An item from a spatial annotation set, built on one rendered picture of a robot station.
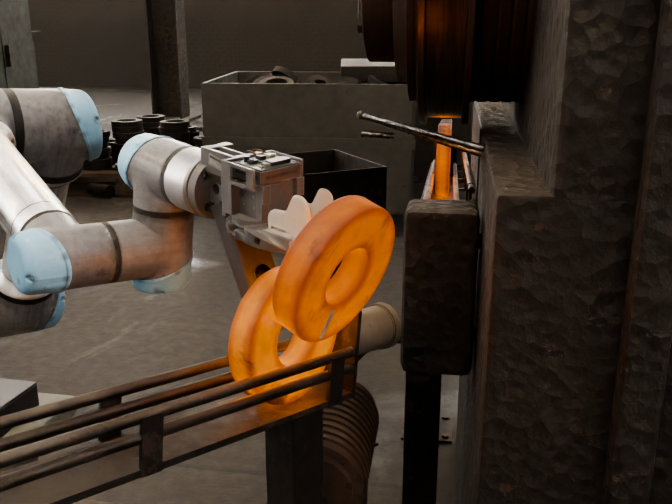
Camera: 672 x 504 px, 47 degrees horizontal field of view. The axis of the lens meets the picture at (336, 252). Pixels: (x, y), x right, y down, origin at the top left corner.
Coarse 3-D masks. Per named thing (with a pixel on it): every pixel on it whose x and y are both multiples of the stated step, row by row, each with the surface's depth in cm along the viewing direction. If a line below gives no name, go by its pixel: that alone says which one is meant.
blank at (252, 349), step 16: (272, 272) 82; (256, 288) 81; (272, 288) 80; (240, 304) 80; (256, 304) 79; (240, 320) 79; (256, 320) 78; (272, 320) 80; (240, 336) 79; (256, 336) 79; (272, 336) 81; (240, 352) 79; (256, 352) 79; (272, 352) 81; (288, 352) 88; (304, 352) 87; (320, 352) 89; (240, 368) 80; (256, 368) 80; (272, 368) 82; (320, 368) 89; (272, 384) 82; (272, 400) 83; (288, 400) 85
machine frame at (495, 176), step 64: (576, 0) 72; (640, 0) 71; (576, 64) 73; (640, 64) 72; (512, 128) 123; (576, 128) 75; (640, 128) 74; (512, 192) 79; (576, 192) 77; (640, 192) 75; (512, 256) 80; (576, 256) 79; (640, 256) 75; (512, 320) 82; (576, 320) 81; (640, 320) 77; (512, 384) 84; (576, 384) 83; (640, 384) 79; (512, 448) 86; (576, 448) 85; (640, 448) 81
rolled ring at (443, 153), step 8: (440, 128) 192; (448, 128) 192; (440, 144) 189; (440, 152) 189; (448, 152) 188; (440, 160) 189; (448, 160) 189; (440, 168) 189; (448, 168) 189; (440, 176) 190; (448, 176) 190; (440, 184) 192; (448, 184) 192; (440, 192) 195; (448, 192) 199
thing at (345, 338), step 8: (360, 312) 88; (352, 320) 89; (360, 320) 89; (344, 328) 90; (352, 328) 89; (360, 328) 89; (336, 336) 91; (344, 336) 90; (352, 336) 89; (336, 344) 91; (344, 344) 90; (352, 344) 89; (352, 360) 90; (344, 376) 91; (352, 376) 90; (344, 384) 91; (352, 384) 90; (352, 392) 90
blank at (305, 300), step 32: (320, 224) 71; (352, 224) 72; (384, 224) 77; (288, 256) 71; (320, 256) 70; (352, 256) 80; (384, 256) 81; (288, 288) 71; (320, 288) 73; (352, 288) 79; (288, 320) 73; (320, 320) 76
